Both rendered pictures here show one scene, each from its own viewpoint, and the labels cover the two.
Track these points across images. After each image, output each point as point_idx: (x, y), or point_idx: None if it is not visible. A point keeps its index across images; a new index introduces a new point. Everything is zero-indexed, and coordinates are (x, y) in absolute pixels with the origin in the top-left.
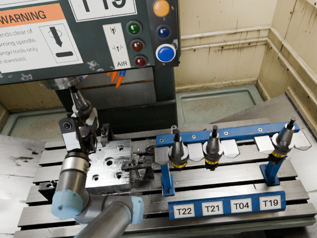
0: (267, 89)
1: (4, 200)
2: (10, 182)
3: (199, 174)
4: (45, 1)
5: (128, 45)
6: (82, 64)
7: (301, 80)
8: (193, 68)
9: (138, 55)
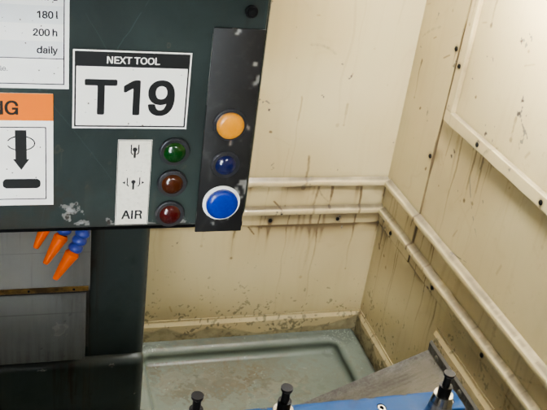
0: (384, 342)
1: None
2: None
3: None
4: (29, 88)
5: (155, 181)
6: (50, 207)
7: (462, 314)
8: (189, 272)
9: (168, 200)
